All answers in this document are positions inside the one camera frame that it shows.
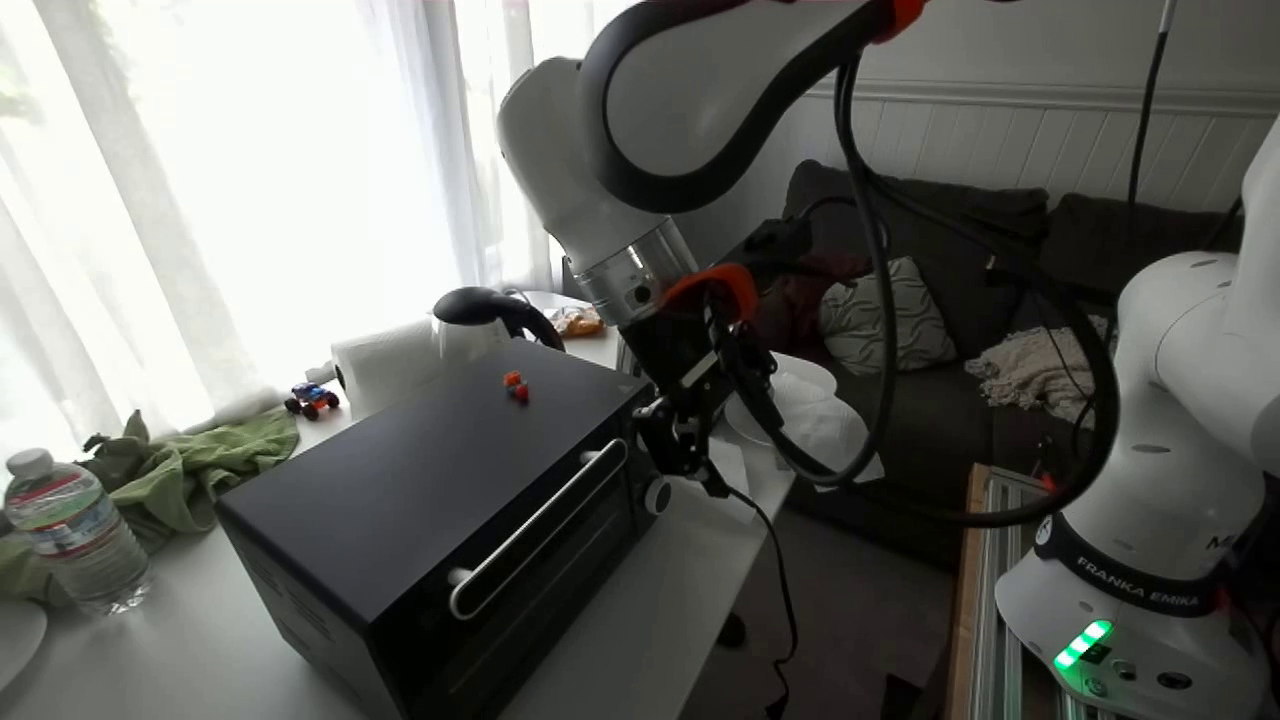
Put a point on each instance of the small toy car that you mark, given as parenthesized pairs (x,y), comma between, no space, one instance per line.
(309,403)

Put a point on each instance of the white sheer curtain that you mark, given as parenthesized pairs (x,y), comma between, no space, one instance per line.
(202,198)

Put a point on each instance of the white plate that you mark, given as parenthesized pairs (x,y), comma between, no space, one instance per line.
(22,633)

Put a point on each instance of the white desk with black legs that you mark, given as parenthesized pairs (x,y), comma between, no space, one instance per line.
(205,646)

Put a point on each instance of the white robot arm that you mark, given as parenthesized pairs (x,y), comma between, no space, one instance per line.
(1117,595)

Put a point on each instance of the grey cushion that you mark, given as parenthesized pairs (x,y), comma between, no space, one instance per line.
(855,323)

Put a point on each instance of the clear plastic water bottle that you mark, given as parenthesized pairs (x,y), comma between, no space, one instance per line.
(79,534)

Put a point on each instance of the black microwave oven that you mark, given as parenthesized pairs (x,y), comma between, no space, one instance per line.
(428,553)

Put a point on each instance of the orange snack packet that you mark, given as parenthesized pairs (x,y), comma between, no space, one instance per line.
(577,323)

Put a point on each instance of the small orange object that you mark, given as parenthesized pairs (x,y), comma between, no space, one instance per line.
(516,391)

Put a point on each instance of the dark grey sofa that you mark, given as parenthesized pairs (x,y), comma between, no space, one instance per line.
(941,422)

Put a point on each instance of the beige blanket on sofa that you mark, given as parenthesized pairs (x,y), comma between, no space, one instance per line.
(1037,368)

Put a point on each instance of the green cloth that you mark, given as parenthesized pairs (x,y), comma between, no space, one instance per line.
(161,487)

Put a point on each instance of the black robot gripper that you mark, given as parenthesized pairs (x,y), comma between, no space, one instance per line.
(697,350)

